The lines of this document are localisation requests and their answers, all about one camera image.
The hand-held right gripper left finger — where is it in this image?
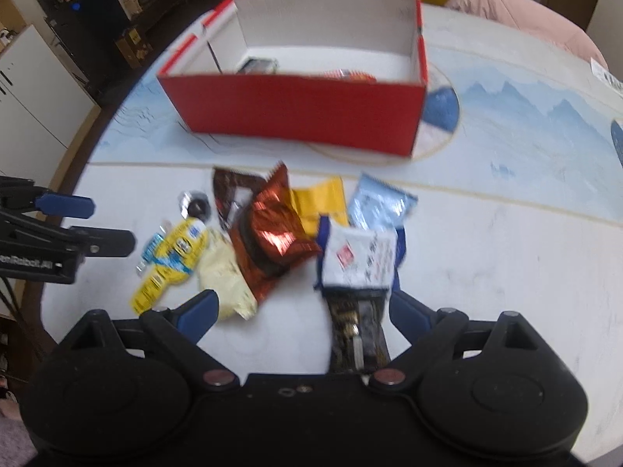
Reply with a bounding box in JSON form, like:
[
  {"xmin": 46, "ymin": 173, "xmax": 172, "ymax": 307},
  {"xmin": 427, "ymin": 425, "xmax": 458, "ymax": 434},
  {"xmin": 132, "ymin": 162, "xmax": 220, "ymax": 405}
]
[{"xmin": 61, "ymin": 289, "xmax": 240, "ymax": 391}]

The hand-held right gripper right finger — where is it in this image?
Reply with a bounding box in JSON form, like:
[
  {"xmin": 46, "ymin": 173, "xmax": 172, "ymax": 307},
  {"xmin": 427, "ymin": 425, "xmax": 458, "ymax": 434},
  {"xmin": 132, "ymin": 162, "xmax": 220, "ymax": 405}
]
[{"xmin": 368, "ymin": 290, "xmax": 556, "ymax": 390}]

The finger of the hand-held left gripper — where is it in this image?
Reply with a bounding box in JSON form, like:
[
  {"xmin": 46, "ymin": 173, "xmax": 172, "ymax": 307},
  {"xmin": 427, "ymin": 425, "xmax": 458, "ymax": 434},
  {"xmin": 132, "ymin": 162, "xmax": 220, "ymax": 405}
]
[
  {"xmin": 0, "ymin": 175, "xmax": 97, "ymax": 219},
  {"xmin": 61, "ymin": 226, "xmax": 136, "ymax": 259}
]

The pale yellow snack packet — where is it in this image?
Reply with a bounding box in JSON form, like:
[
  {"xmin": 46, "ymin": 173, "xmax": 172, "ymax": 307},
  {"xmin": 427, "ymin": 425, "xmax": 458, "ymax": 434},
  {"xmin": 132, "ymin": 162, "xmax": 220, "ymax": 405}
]
[{"xmin": 195, "ymin": 228, "xmax": 259, "ymax": 322}]

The black snack packet gold print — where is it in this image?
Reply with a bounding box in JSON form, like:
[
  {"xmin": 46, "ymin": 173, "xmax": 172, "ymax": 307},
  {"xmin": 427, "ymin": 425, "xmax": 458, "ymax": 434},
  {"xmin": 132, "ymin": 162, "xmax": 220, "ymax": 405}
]
[{"xmin": 325, "ymin": 286, "xmax": 393, "ymax": 375}]

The yellow cartoon figure snack packet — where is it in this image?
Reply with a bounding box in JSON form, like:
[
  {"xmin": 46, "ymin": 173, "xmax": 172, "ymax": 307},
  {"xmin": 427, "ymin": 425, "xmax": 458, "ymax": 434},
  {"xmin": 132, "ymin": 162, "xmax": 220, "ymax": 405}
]
[{"xmin": 130, "ymin": 218, "xmax": 210, "ymax": 316}]

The white and blue snack packet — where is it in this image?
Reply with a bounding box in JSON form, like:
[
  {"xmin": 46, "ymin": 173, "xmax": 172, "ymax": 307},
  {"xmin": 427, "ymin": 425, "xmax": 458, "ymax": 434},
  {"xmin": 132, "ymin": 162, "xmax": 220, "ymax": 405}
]
[{"xmin": 313, "ymin": 214, "xmax": 408, "ymax": 291}]

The light blue snack packet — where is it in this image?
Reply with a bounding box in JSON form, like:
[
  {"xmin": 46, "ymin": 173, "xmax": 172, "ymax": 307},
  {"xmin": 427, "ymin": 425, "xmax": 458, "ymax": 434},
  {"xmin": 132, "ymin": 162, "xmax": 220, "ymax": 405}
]
[{"xmin": 347, "ymin": 172, "xmax": 419, "ymax": 235}]

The copper red foil snack packet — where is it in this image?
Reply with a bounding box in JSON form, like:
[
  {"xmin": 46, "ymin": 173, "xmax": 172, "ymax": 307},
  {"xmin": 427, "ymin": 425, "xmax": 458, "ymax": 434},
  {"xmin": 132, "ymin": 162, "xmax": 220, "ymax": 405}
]
[{"xmin": 229, "ymin": 161, "xmax": 325, "ymax": 305}]

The dark brown snack packet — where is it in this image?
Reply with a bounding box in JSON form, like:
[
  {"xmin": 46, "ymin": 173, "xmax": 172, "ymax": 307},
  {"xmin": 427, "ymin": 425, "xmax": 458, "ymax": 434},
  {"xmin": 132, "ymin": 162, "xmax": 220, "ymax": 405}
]
[{"xmin": 213, "ymin": 167, "xmax": 268, "ymax": 232}]

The red cardboard box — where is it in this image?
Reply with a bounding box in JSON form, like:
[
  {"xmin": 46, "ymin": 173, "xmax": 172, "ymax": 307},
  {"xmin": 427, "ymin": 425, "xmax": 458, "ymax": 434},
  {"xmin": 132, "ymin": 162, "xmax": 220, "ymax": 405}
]
[{"xmin": 157, "ymin": 0, "xmax": 430, "ymax": 159}]

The small silver round snack packet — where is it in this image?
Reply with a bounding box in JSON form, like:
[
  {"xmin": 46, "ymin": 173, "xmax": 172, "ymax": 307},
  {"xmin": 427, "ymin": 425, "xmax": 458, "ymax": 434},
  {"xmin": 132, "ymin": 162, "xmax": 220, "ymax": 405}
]
[{"xmin": 178, "ymin": 190, "xmax": 213, "ymax": 220}]

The white cabinet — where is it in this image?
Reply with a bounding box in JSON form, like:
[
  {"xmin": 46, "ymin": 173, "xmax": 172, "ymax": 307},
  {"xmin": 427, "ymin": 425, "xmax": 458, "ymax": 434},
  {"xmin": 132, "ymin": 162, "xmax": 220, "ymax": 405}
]
[{"xmin": 0, "ymin": 23, "xmax": 99, "ymax": 191}]

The yellow brown carton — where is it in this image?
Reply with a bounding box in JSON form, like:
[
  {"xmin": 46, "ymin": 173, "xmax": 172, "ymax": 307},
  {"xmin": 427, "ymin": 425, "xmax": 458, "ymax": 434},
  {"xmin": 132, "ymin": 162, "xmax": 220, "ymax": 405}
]
[{"xmin": 116, "ymin": 26, "xmax": 153, "ymax": 70}]

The black cabinet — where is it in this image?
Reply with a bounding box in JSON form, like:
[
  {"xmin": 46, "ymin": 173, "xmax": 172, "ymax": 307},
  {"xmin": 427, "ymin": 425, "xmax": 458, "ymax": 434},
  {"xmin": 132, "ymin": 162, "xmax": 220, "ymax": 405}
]
[{"xmin": 31, "ymin": 0, "xmax": 229, "ymax": 104}]

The grey dark snack packet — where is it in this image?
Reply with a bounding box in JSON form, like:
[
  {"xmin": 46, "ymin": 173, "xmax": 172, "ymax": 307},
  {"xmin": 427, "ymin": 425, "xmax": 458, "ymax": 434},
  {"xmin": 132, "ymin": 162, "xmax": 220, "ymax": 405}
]
[{"xmin": 237, "ymin": 57, "xmax": 280, "ymax": 75}]

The red flat snack packet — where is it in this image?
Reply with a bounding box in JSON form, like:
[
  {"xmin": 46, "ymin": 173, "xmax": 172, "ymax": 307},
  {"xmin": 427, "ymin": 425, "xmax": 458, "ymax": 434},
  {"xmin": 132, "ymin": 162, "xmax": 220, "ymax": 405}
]
[{"xmin": 319, "ymin": 68, "xmax": 378, "ymax": 83}]

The white printed paper label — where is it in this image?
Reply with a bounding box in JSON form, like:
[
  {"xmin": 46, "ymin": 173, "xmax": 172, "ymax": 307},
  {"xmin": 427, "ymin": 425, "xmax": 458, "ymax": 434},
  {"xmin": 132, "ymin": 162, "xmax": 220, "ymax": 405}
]
[{"xmin": 589, "ymin": 57, "xmax": 623, "ymax": 97}]

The pink cushion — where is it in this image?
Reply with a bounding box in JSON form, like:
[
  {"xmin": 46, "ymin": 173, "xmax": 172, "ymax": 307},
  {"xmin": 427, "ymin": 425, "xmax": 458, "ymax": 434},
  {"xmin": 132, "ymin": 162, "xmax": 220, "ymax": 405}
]
[{"xmin": 445, "ymin": 0, "xmax": 609, "ymax": 72}]

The black cable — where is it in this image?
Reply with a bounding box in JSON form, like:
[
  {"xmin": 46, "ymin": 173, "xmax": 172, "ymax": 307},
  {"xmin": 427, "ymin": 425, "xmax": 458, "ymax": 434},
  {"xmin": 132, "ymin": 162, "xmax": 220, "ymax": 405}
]
[{"xmin": 0, "ymin": 277, "xmax": 31, "ymax": 334}]

